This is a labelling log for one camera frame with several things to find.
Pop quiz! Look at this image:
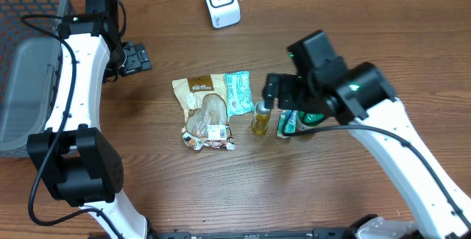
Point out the teal white tissue packet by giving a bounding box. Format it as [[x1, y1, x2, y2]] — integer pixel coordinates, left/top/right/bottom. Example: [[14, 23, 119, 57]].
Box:
[[277, 110, 297, 138]]

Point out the green lid white jar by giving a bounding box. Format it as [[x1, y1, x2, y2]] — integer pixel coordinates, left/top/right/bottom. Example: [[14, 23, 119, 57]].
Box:
[[296, 111, 327, 131]]

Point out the yellow liquid bottle silver cap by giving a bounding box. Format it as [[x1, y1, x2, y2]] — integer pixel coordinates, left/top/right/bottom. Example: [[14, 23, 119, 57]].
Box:
[[251, 100, 272, 136]]

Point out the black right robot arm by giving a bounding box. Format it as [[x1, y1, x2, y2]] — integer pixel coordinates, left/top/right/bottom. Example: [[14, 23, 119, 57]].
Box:
[[263, 30, 470, 238]]

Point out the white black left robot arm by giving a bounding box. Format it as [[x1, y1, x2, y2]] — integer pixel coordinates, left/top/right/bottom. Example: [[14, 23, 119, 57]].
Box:
[[26, 0, 153, 238]]

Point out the white barcode scanner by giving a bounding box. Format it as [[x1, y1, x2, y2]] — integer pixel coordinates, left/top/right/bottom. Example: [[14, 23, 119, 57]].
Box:
[[205, 0, 241, 29]]

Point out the grey plastic mesh basket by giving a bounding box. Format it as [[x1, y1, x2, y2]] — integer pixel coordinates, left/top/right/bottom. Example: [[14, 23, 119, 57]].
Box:
[[1, 0, 74, 157]]

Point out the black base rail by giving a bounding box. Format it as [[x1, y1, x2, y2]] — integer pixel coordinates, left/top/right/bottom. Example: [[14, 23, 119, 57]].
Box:
[[88, 215, 420, 239]]

